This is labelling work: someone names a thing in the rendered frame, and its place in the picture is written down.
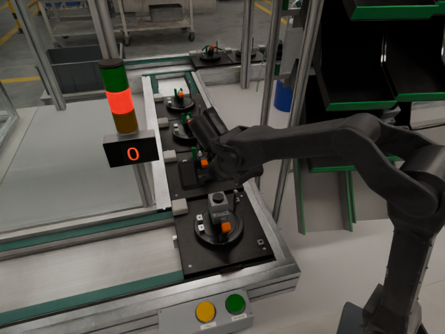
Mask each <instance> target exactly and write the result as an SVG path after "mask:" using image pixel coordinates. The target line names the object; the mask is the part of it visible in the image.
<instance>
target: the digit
mask: <svg viewBox="0 0 445 334"><path fill-rule="evenodd" d="M120 148H121V152H122V155H123V159H124V163H125V164H130V163H135V162H143V161H145V160H144V155H143V151H142V146H141V143H140V141H139V142H131V143H126V144H120Z"/></svg>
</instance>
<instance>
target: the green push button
mask: <svg viewBox="0 0 445 334"><path fill-rule="evenodd" d="M226 304H227V308H228V309H229V311H231V312H232V313H239V312H241V311H242V310H243V308H244V299H243V297H242V296H240V295H239V294H232V295H230V296H229V297H228V299H227V303H226Z"/></svg>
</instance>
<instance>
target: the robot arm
mask: <svg viewBox="0 0 445 334"><path fill-rule="evenodd" d="M188 126H189V128H190V129H191V131H192V132H193V134H194V135H195V137H196V138H197V142H198V145H199V150H204V151H205V152H207V155H206V160H207V162H210V164H209V169H206V170H203V169H202V166H201V161H194V160H189V161H185V162H180V163H179V164H178V165H177V168H178V172H179V179H180V182H181V188H182V190H184V191H186V190H192V189H196V188H202V187H206V185H205V180H211V179H213V181H214V184H215V183H219V182H225V181H229V180H235V181H236V183H237V184H238V185H239V186H241V185H242V184H243V183H244V182H246V181H248V180H249V179H250V178H253V177H257V176H262V174H263V173H264V168H263V164H265V163H266V162H269V161H272V160H282V159H293V158H314V157H326V156H342V157H344V158H345V159H347V160H348V161H349V162H351V163H352V164H353V165H354V167H355V169H356V170H357V171H358V173H359V174H360V176H361V177H362V179H363V180H364V182H365V183H366V184H367V186H368V187H369V188H370V189H371V190H373V191H374V192H375V193H377V194H378V195H380V196H381V197H382V198H383V199H385V200H386V201H387V215H388V216H389V218H390V220H391V222H392V224H393V226H394V230H393V239H392V243H391V250H390V253H389V260H388V263H387V266H386V268H387V270H386V274H385V280H384V284H383V285H381V284H380V283H378V285H377V286H376V288H375V290H374V291H373V293H372V295H371V296H370V298H369V300H368V301H367V303H366V305H365V306H364V308H363V310H362V322H361V323H360V325H359V326H360V327H362V328H364V334H428V333H427V331H426V329H425V328H424V325H423V324H422V308H421V305H420V304H419V302H418V299H419V298H418V296H419V292H420V288H421V286H422V281H423V279H424V275H425V272H426V269H428V262H429V259H430V256H431V253H432V249H433V246H434V242H435V240H436V236H437V234H439V232H440V230H441V229H442V228H443V226H444V224H445V146H444V145H438V144H436V143H435V142H433V141H431V140H430V139H428V138H426V137H424V136H423V135H421V134H420V133H417V132H414V131H410V130H408V129H404V128H401V127H397V126H394V125H390V124H388V123H386V122H384V121H382V120H381V119H379V118H377V117H376V116H374V115H372V114H369V113H357V114H355V115H353V116H351V117H345V118H341V119H334V120H329V121H323V122H318V123H311V124H307V125H299V126H296V127H288V128H284V129H274V128H273V127H271V126H268V125H254V126H252V127H245V126H242V125H239V126H237V127H235V128H233V129H231V130H229V131H228V129H227V127H226V126H225V124H224V123H223V121H222V120H221V118H220V117H219V115H218V113H217V111H216V110H215V108H214V107H213V106H212V107H210V108H208V109H206V110H204V112H202V113H201V114H200V115H198V116H197V117H196V118H194V119H192V120H190V122H189V123H188ZM382 152H386V153H388V154H392V155H395V156H398V157H399V158H401V159H403V160H404V161H405V162H404V163H403V165H402V166H401V167H400V169H398V168H396V167H395V166H393V165H392V164H391V163H390V161H388V159H387V158H386V157H385V155H384V154H383V153H382ZM206 174H210V175H209V176H207V177H206V176H205V177H204V175H206Z"/></svg>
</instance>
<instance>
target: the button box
mask: <svg viewBox="0 0 445 334"><path fill-rule="evenodd" d="M232 294H239V295H240V296H242V297H243V299H244V308H243V310H242V311H241V312H239V313H232V312H231V311H229V309H228V308H227V304H226V303H227V299H228V297H229V296H230V295H232ZM202 302H210V303H211V304H212V305H213V307H214V309H215V314H214V316H213V318H212V319H211V320H210V321H201V320H200V319H199V318H198V317H197V307H198V305H199V304H200V303H202ZM253 322H254V312H253V310H252V306H251V304H250V300H249V298H248V294H247V292H246V289H245V288H239V289H236V290H232V291H229V292H224V293H221V294H217V295H214V296H209V297H206V298H201V299H198V300H193V301H190V302H186V303H183V304H178V305H175V306H171V307H166V308H163V309H159V310H158V324H159V332H160V334H227V333H231V332H234V331H238V330H241V329H245V328H247V327H251V326H253Z"/></svg>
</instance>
